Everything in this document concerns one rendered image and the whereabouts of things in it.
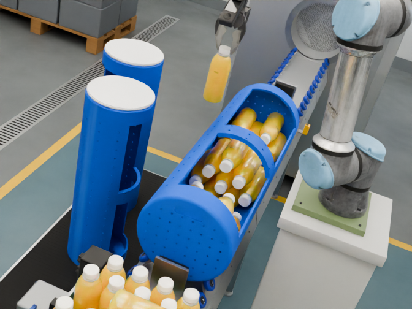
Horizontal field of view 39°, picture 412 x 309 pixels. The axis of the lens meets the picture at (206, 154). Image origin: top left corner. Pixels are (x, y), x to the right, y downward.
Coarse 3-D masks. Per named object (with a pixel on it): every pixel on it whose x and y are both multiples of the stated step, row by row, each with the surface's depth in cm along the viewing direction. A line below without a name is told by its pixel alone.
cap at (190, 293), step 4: (188, 288) 144; (192, 288) 145; (184, 292) 143; (188, 292) 143; (192, 292) 144; (196, 292) 144; (184, 296) 143; (188, 296) 142; (192, 296) 143; (196, 296) 143; (188, 300) 142; (192, 300) 142; (196, 300) 143
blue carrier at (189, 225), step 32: (256, 96) 228; (288, 96) 222; (224, 128) 190; (288, 128) 229; (192, 160) 172; (160, 192) 159; (192, 192) 155; (160, 224) 159; (192, 224) 155; (224, 224) 152; (192, 256) 160; (224, 256) 156
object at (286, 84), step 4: (276, 80) 267; (280, 80) 267; (276, 84) 266; (280, 84) 265; (284, 84) 266; (288, 84) 266; (292, 84) 267; (280, 88) 266; (284, 88) 265; (288, 88) 265; (292, 88) 264; (296, 88) 267; (288, 92) 265; (292, 92) 265; (292, 96) 267
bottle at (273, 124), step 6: (270, 114) 226; (276, 114) 225; (270, 120) 220; (276, 120) 221; (282, 120) 224; (264, 126) 216; (270, 126) 216; (276, 126) 217; (282, 126) 225; (264, 132) 214; (270, 132) 214; (276, 132) 216; (270, 138) 214
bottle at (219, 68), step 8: (216, 56) 191; (224, 56) 190; (216, 64) 190; (224, 64) 190; (208, 72) 195; (216, 72) 192; (224, 72) 192; (208, 80) 195; (216, 80) 193; (224, 80) 194; (208, 88) 196; (216, 88) 195; (224, 88) 197; (208, 96) 197; (216, 96) 196
